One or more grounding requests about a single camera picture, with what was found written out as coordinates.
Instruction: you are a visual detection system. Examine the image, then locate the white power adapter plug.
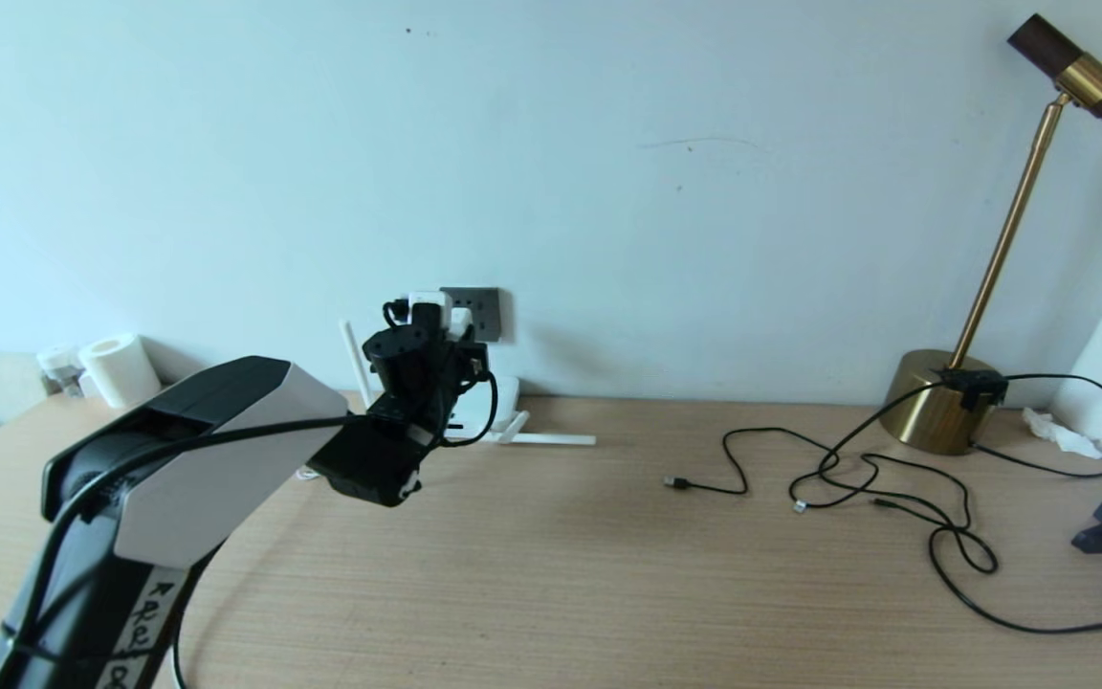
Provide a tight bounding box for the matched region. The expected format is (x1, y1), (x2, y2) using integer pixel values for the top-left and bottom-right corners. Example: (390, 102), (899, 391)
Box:
(407, 289), (457, 335)

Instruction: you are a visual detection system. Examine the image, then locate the black three-head charging cable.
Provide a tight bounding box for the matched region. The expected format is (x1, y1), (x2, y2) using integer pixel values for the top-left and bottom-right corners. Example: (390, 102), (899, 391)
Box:
(664, 426), (975, 533)

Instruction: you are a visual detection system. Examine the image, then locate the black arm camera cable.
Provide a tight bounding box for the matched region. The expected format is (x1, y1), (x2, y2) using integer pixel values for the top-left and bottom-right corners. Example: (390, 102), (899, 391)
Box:
(1, 298), (500, 661)

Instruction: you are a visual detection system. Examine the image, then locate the small clear jar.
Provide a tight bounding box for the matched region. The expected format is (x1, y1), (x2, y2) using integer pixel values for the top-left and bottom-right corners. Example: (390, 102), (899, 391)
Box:
(36, 344), (84, 399)

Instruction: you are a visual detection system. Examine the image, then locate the white router with antennas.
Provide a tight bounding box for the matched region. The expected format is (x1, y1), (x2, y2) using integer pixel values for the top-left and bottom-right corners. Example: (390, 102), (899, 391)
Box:
(340, 320), (598, 448)

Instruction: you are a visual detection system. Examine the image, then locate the brass desk lamp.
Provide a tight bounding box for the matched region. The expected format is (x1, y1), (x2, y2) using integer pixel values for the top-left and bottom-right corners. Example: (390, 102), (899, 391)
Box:
(881, 13), (1102, 456)

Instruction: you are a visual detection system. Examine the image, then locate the black cable clip block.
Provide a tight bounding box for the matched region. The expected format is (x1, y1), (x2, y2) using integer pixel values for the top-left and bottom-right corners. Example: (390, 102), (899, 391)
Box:
(930, 367), (1009, 411)

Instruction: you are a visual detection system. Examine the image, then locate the long black table cable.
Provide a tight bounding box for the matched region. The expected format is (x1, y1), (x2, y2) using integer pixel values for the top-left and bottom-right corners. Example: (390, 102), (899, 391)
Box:
(171, 536), (227, 689)

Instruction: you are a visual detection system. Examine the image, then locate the grey wall socket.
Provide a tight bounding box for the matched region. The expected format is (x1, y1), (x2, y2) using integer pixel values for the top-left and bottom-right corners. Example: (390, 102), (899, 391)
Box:
(440, 286), (504, 344)

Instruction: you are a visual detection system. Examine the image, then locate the crumpled white tissue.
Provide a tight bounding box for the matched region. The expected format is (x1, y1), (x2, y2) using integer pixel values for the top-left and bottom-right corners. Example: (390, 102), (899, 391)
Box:
(1021, 406), (1102, 461)

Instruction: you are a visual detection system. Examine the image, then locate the white toilet paper roll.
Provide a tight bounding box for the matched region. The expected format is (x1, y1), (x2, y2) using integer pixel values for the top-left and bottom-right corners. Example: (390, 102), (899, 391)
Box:
(78, 332), (163, 411)

